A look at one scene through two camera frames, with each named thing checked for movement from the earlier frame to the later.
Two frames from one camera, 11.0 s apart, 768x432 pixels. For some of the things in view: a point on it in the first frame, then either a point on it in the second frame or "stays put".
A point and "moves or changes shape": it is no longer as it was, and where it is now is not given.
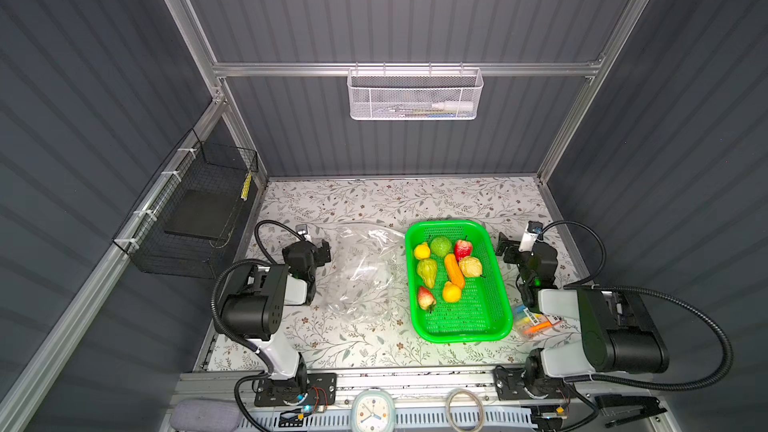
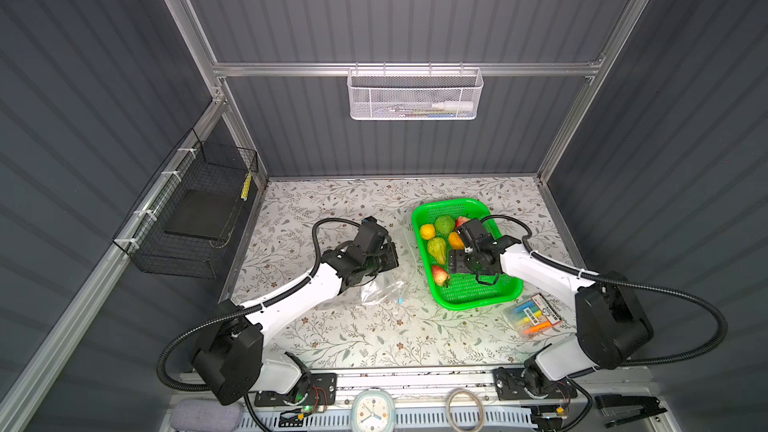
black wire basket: (188, 222) stays put
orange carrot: (455, 274) moves or changes shape
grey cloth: (200, 415) stays put
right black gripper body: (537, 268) to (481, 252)
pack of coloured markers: (533, 325) stays put
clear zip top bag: (366, 280) moves or changes shape
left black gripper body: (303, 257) to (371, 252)
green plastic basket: (484, 310) to (463, 290)
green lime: (440, 246) to (444, 224)
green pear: (427, 270) to (437, 248)
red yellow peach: (425, 299) to (440, 275)
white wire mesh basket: (414, 93) stays put
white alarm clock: (374, 410) stays put
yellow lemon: (422, 251) to (428, 231)
